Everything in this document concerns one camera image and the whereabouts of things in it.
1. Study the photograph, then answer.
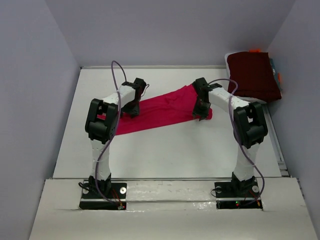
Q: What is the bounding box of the metal rail right side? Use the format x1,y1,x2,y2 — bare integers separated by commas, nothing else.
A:
263,104,291,178

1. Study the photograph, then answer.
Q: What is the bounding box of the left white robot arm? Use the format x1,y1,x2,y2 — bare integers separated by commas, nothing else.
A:
85,78,147,198

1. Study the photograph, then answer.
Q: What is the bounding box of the pink t-shirt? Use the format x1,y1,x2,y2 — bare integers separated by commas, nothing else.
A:
96,84,214,137

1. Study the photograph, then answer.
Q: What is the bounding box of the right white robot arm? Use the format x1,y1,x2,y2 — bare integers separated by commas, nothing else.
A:
192,77,268,198

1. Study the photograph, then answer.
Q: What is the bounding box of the orange object behind stack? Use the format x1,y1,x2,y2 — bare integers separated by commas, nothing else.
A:
249,48,261,53

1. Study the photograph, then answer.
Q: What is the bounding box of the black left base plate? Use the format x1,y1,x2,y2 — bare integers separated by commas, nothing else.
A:
78,181,128,211

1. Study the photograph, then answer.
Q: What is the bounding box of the dark red folded t-shirt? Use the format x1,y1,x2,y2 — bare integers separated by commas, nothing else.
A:
227,51,282,103

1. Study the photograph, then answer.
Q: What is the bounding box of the teal orange item beside stack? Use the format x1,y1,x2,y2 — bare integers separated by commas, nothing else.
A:
269,58,282,91

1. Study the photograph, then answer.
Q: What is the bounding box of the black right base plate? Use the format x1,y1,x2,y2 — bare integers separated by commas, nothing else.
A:
210,181,263,210

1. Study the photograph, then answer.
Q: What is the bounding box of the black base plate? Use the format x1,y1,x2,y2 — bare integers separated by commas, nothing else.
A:
78,181,128,211
210,181,263,210

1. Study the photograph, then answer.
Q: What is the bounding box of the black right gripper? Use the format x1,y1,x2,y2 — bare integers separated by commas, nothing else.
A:
192,97,212,120

